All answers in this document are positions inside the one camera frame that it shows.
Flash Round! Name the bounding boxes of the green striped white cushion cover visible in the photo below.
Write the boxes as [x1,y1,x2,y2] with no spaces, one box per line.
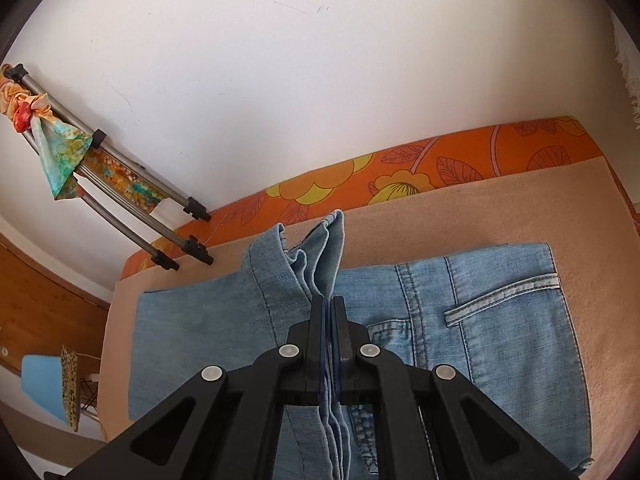
[611,10,640,128]

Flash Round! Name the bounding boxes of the colourful patterned scarf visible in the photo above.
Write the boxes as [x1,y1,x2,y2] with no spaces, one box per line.
[0,65,166,213]

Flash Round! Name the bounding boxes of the orange floral bed sheet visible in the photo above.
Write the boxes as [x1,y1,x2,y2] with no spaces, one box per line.
[122,116,640,281]

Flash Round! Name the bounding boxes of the wooden door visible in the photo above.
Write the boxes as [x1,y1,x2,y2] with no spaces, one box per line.
[0,232,112,378]

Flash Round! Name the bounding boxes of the light blue chair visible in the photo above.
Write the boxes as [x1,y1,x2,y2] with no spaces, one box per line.
[20,354,100,426]

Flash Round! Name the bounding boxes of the folded metal stand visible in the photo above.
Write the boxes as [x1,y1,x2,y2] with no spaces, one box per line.
[3,63,215,272]

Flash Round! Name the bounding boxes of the leopard print cloth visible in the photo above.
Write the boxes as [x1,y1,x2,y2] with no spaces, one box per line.
[60,345,82,432]

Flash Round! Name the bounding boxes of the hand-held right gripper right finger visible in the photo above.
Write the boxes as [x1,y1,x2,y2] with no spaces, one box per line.
[332,296,581,480]

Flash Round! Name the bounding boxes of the light blue denim pants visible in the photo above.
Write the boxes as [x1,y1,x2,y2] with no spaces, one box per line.
[128,210,596,480]

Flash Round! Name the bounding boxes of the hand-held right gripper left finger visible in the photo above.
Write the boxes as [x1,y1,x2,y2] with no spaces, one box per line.
[44,295,327,480]

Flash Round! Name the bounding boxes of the beige blanket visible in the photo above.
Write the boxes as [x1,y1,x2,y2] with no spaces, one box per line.
[99,156,640,480]

